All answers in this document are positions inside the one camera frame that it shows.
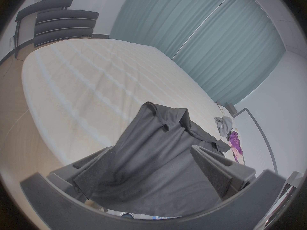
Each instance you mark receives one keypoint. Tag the black chest of drawers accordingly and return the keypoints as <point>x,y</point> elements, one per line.
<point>64,25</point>

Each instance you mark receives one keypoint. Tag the bed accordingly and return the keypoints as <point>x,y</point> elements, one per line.
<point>96,85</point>

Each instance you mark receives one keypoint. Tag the purple satin garment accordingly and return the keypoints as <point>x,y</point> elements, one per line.
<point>235,142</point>

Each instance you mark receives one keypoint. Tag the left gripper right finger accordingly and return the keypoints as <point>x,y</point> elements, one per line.
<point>215,171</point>

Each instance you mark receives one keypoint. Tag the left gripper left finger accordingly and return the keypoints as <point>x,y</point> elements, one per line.
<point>91,174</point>

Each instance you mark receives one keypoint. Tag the pink garment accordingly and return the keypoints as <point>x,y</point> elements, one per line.
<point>237,156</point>

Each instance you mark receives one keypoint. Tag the black T-shirt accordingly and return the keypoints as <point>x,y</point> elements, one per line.
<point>156,166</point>

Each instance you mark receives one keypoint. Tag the grey garment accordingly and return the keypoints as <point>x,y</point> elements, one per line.
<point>225,124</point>

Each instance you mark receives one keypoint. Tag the grey bedside table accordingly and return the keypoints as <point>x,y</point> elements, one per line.
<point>231,108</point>

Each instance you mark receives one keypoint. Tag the blue-green curtain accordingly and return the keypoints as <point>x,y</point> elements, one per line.
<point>156,15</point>
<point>235,49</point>

